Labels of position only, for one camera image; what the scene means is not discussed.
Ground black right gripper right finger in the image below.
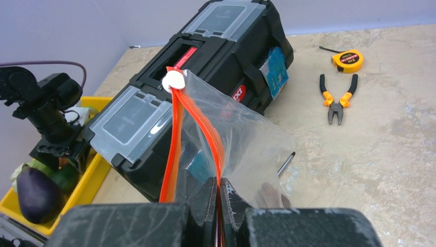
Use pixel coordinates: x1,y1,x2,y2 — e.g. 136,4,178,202
220,179,382,246

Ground dark green avocado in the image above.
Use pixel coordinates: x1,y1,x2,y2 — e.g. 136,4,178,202
50,164,79,195

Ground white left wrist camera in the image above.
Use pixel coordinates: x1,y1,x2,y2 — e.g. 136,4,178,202
63,107,90,127

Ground purple eggplant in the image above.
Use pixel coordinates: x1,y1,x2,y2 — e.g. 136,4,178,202
16,165,65,224

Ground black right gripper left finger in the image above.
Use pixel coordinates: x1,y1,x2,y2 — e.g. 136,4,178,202
45,178,217,246

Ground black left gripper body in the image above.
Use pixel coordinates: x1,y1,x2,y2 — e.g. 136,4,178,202
1,66,89,171

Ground black plastic toolbox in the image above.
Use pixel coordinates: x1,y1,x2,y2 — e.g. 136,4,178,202
85,1,294,202

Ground yellow plastic tray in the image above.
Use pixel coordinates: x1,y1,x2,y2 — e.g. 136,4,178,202
0,96,114,238

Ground yellow tape measure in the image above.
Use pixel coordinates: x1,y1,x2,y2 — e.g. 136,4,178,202
319,46,364,74

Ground orange handled pliers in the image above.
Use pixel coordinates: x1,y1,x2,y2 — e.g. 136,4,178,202
319,73,359,126

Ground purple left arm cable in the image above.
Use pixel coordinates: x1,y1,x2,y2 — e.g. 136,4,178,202
0,60,87,90

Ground clear zip top bag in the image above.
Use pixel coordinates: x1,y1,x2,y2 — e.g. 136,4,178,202
159,66,295,246

